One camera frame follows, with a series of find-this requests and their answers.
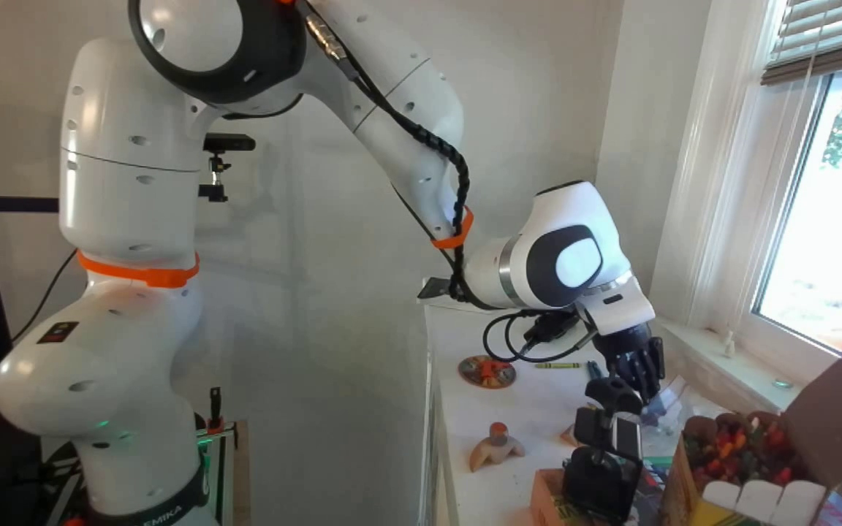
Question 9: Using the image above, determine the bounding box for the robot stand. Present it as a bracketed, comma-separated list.
[39, 420, 251, 526]

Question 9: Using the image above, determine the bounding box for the clear plastic bag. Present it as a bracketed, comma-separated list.
[640, 376, 694, 433]

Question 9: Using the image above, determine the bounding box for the round disc with orange piece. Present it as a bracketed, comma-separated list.
[458, 355, 517, 390]

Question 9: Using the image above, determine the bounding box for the black cable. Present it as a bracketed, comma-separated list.
[0, 248, 78, 385]

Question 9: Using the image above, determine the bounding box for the camera on mount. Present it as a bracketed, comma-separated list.
[197, 133, 257, 204]

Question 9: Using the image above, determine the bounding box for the colourful book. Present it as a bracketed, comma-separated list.
[637, 457, 679, 526]

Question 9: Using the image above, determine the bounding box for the window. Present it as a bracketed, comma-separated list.
[751, 64, 842, 355]

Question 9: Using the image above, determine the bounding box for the black clamp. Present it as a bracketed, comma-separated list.
[205, 386, 225, 436]

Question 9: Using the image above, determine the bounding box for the grey flat object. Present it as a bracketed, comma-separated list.
[417, 276, 460, 301]

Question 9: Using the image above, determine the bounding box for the wooden toy figure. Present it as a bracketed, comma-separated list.
[468, 422, 527, 473]

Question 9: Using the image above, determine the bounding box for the cardboard crayon box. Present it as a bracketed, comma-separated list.
[657, 339, 842, 526]

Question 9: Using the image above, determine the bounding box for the small orange box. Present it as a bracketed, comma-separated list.
[530, 468, 584, 526]

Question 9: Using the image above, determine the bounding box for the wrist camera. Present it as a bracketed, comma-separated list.
[523, 310, 583, 346]

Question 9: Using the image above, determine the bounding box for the window blind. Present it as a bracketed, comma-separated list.
[760, 0, 842, 86]

